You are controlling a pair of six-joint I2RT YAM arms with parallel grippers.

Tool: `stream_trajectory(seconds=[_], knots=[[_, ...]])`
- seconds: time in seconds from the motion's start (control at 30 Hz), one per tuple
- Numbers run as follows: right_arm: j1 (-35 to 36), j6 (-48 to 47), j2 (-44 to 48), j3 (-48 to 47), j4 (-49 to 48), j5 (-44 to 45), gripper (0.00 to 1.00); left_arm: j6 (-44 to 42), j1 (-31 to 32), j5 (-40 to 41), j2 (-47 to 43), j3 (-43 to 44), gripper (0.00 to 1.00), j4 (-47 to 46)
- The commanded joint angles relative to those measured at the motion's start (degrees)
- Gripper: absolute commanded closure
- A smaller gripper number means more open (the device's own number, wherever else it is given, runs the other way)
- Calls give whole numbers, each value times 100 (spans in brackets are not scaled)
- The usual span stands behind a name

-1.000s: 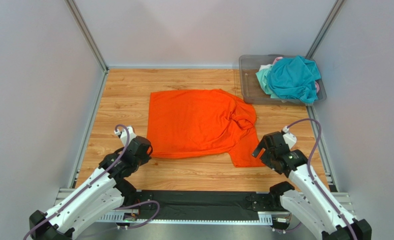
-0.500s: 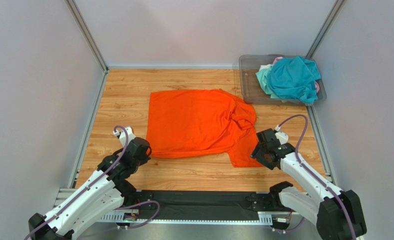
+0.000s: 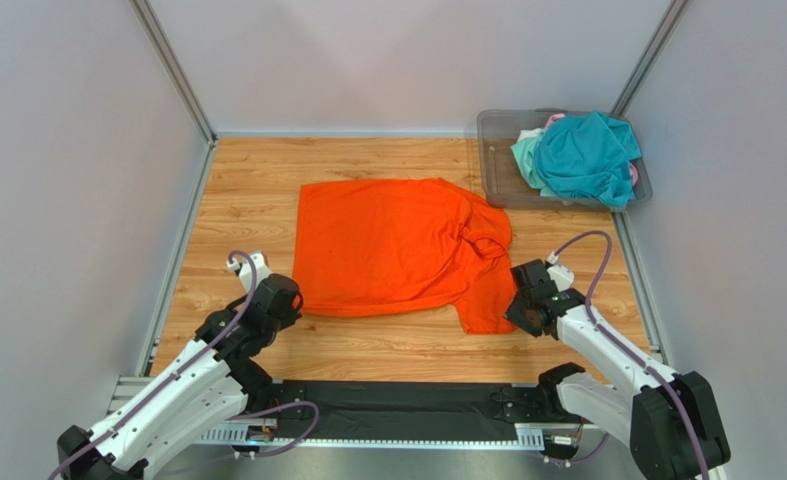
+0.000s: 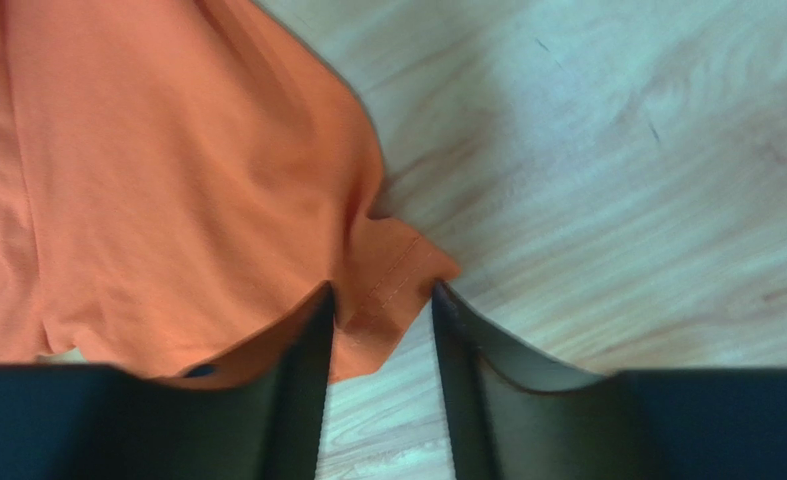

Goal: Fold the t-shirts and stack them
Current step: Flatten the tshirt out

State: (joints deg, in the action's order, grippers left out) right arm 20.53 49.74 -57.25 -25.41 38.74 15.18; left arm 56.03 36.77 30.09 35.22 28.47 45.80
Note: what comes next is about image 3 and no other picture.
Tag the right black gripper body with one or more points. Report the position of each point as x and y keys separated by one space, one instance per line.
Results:
x=529 y=304

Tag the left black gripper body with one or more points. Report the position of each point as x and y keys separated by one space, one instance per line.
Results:
x=284 y=321

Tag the orange t shirt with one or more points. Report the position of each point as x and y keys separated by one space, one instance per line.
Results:
x=390 y=246

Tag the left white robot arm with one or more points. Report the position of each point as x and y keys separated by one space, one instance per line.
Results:
x=213 y=379

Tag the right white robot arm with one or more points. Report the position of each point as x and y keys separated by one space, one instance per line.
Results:
x=626 y=373

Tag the clear plastic bin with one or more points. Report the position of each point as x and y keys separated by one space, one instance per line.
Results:
x=502 y=182

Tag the mint green t shirt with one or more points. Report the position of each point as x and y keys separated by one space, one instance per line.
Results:
x=523 y=151

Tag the teal t shirt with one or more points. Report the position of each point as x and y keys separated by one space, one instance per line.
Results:
x=589 y=157

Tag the pink garment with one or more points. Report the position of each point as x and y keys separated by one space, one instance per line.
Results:
x=553 y=119

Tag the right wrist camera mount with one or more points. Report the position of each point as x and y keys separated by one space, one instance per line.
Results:
x=562 y=276

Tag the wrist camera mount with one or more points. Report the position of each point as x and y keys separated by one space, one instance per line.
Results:
x=562 y=276
x=250 y=268

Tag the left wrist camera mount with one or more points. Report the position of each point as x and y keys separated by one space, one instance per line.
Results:
x=250 y=268

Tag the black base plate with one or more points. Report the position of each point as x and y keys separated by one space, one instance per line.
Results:
x=353 y=410

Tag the aluminium frame rail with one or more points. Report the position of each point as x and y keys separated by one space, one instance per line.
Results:
x=673 y=430

